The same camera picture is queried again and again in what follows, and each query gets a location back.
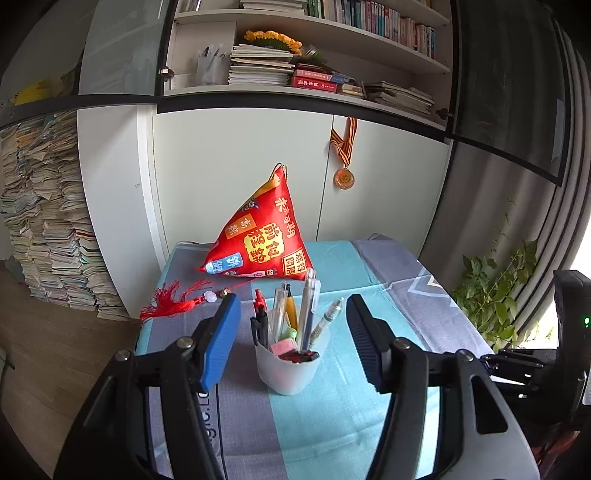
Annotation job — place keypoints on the white bookshelf cabinet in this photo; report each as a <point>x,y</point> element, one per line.
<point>207,184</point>

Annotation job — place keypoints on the translucent plastic cup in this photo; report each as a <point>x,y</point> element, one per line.
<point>288,376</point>

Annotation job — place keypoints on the clear gel pen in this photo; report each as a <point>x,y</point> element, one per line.
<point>306,304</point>

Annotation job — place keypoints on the row of colourful books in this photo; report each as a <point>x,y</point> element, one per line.
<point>369,18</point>

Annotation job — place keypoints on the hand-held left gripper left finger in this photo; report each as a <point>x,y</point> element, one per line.
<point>221,341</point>

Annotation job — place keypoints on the red thick book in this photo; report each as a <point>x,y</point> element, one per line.
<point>314,84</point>
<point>314,74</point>

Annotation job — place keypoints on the clear grey pen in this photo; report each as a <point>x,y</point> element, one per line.
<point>316,295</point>

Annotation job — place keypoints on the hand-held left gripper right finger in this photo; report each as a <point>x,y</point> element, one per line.
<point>364,341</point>

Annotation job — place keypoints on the yellow flower garland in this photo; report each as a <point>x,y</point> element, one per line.
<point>272,38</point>

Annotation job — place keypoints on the dark artificial plant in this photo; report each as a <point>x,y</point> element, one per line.
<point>311,57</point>

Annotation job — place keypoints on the stack of thin books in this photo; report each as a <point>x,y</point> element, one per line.
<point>352,90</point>

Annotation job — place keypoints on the pink eraser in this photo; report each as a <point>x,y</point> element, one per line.
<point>281,347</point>

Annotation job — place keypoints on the orange black pen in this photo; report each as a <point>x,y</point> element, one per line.
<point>291,314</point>

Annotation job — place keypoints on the stack of worn workbooks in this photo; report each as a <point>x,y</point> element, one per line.
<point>401,97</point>

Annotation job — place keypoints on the red triangular printed pillow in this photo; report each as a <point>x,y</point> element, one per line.
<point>258,235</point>

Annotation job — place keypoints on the yellow item behind glass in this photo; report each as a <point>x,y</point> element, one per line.
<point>34,92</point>

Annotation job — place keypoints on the gold medal striped ribbon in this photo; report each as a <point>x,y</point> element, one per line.
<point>345,178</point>

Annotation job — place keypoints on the grey curtain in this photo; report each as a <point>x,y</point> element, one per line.
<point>572,184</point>

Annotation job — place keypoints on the blue grey printed tablecloth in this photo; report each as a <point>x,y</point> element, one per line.
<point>323,415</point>

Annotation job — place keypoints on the stack of magazines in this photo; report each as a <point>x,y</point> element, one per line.
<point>258,67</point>

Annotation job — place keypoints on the pile of books and papers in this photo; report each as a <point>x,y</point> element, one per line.
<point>55,230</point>

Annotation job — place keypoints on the dark glass cabinet door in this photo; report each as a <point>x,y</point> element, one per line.
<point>508,78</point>

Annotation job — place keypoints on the clear shelf pen holder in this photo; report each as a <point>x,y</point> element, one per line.
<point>210,69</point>

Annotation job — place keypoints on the green leafy plant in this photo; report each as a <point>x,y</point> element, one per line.
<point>494,295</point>

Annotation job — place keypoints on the red tassel charm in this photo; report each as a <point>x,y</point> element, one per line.
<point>166,302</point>

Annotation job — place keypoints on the stack of pale books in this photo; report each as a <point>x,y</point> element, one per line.
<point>272,4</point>

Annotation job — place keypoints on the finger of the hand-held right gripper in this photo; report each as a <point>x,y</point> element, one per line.
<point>512,357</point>
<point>521,383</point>

